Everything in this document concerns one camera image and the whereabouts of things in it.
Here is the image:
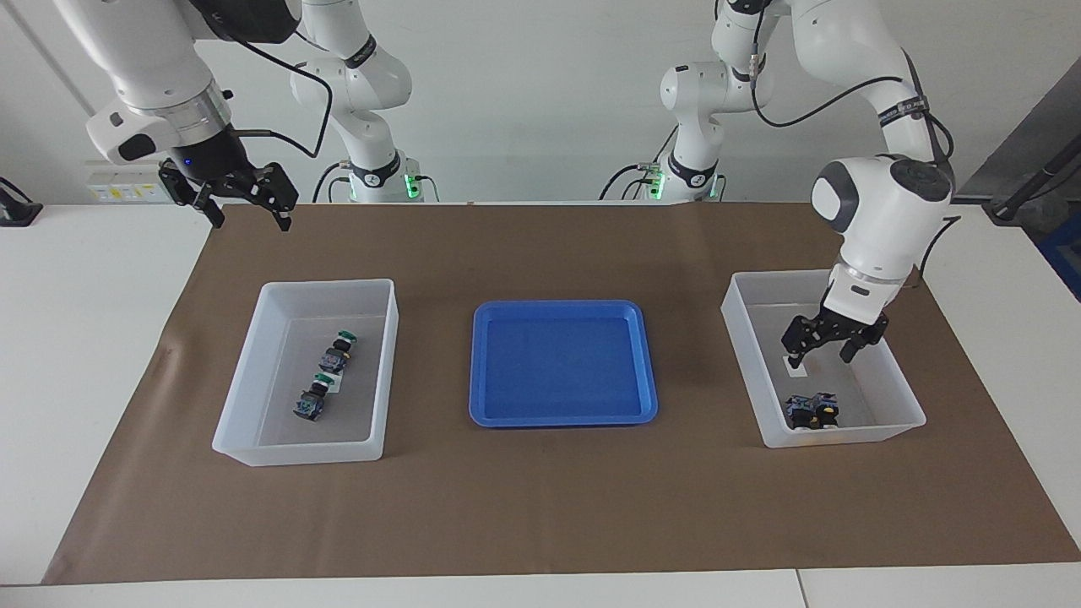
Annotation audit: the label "black tripod pole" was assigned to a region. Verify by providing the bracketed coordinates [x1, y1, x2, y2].
[988, 135, 1081, 223]

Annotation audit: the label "translucent white plastic box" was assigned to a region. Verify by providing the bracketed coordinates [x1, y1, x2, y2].
[211, 279, 399, 467]
[720, 269, 927, 448]

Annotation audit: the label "brown paper mat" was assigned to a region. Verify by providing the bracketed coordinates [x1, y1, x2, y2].
[42, 201, 1081, 585]

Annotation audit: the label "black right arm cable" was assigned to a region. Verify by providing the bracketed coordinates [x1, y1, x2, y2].
[231, 34, 335, 160]

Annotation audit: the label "white wall socket strip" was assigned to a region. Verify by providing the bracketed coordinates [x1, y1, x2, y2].
[84, 160, 180, 204]

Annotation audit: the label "blue crate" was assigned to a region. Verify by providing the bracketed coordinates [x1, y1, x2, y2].
[1037, 221, 1081, 301]

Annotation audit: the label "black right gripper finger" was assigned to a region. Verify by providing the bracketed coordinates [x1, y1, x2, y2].
[158, 160, 227, 231]
[256, 162, 299, 233]

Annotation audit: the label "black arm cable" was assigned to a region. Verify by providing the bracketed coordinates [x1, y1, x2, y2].
[231, 34, 335, 160]
[747, 0, 964, 289]

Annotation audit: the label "blue plastic tray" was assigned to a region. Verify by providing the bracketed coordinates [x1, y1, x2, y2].
[469, 300, 660, 429]

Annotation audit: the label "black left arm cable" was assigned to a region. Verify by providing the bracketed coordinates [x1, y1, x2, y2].
[747, 0, 964, 289]

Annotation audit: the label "black clamp device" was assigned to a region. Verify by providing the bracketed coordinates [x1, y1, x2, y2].
[0, 176, 44, 227]

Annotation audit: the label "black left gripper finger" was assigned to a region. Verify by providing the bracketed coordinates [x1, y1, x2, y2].
[839, 324, 890, 365]
[780, 316, 825, 370]

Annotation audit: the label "green push button switch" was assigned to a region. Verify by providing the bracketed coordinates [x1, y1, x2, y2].
[318, 330, 359, 376]
[292, 374, 337, 424]

